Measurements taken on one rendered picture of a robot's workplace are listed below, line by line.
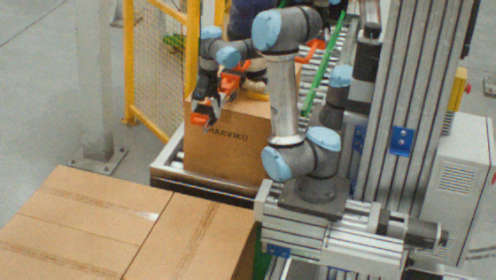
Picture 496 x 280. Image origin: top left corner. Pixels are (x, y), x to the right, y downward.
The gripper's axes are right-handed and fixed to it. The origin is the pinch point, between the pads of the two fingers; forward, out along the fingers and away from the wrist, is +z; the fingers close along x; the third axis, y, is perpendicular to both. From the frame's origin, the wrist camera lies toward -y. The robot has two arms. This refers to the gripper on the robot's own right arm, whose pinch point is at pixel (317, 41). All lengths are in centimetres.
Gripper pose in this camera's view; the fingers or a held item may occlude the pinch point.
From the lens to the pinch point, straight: 329.6
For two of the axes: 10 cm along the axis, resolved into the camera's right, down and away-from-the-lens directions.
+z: -0.7, 8.4, 5.4
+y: -2.9, 5.1, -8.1
